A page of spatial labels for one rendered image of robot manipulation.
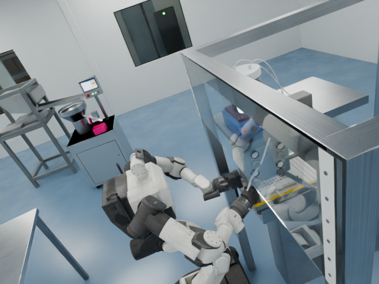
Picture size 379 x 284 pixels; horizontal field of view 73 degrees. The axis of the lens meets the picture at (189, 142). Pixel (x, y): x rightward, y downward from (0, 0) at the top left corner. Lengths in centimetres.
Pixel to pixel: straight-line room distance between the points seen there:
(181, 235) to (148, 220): 14
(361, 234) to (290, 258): 142
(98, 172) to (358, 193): 346
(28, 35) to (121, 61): 175
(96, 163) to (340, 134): 339
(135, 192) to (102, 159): 244
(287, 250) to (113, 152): 248
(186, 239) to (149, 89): 522
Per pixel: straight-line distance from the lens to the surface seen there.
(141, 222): 109
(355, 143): 42
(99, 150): 355
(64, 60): 607
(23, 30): 617
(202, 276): 189
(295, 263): 200
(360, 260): 58
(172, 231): 106
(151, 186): 118
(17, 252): 211
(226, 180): 148
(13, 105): 443
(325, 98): 138
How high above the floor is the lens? 196
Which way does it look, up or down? 29 degrees down
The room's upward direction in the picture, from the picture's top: 19 degrees counter-clockwise
